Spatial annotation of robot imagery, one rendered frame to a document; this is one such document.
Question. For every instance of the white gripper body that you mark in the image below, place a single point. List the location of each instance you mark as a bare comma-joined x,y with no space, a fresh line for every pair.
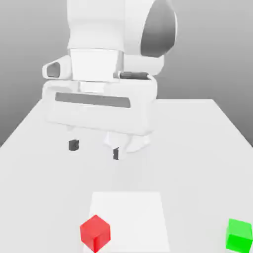
94,116

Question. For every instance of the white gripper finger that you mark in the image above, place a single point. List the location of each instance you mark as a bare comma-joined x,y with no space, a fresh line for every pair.
116,152
73,144

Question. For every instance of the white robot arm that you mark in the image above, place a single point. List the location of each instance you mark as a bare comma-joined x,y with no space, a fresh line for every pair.
94,27

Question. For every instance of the small red cube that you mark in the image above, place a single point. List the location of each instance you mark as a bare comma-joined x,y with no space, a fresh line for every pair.
94,231

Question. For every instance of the small green cube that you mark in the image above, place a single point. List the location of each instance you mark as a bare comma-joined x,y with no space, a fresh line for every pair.
239,235

